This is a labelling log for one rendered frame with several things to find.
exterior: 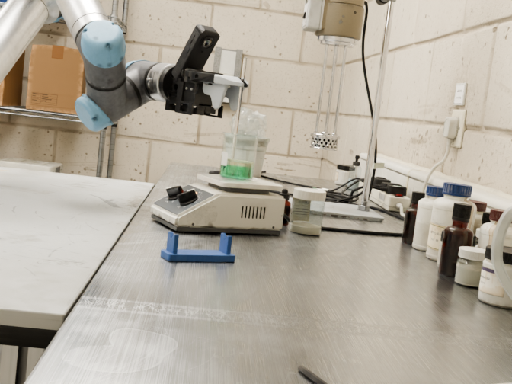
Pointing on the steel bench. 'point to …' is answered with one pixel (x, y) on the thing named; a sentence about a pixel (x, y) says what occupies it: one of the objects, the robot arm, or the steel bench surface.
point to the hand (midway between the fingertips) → (241, 80)
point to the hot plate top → (240, 183)
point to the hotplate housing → (228, 212)
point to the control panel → (179, 203)
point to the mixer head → (334, 21)
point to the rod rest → (171, 253)
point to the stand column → (377, 107)
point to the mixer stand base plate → (350, 212)
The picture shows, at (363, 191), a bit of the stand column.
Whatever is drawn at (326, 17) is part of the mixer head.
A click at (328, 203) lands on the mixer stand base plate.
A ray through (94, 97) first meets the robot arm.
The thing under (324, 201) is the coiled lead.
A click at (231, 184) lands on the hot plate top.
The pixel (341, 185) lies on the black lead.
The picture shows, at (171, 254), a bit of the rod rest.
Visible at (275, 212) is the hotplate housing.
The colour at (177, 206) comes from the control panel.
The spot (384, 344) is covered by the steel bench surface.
